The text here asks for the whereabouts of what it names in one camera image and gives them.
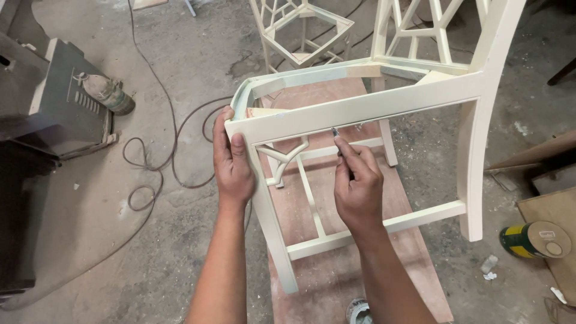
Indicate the person's left hand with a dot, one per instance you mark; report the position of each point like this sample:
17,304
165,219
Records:
234,173

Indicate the person's right hand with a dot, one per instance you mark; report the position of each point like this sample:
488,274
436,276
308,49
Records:
360,189

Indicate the small metal putty knife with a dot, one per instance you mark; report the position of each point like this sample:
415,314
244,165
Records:
336,135

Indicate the cream painted wooden chair frame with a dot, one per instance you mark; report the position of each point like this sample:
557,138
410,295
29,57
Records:
360,105

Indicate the reddish plywood work board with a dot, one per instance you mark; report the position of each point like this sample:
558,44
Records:
333,270

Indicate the open putty tin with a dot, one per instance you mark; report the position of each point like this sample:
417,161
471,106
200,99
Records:
359,311

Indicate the dusty plastic bottle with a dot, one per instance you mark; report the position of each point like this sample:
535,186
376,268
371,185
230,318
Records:
108,93

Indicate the crumpled white paper scrap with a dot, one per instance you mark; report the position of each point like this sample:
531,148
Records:
489,266

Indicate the brown wooden plank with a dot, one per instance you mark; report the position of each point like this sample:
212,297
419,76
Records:
533,155

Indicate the green and yellow tin can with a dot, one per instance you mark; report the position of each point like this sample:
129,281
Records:
533,240

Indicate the dark metal machine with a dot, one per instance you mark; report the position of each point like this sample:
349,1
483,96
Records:
45,135

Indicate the brown cardboard sheet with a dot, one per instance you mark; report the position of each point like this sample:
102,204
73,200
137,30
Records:
555,234

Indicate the dark wooden furniture leg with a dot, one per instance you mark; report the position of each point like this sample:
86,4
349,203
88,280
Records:
562,72

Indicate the unfinished cream chair frame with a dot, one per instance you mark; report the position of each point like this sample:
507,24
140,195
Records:
306,33

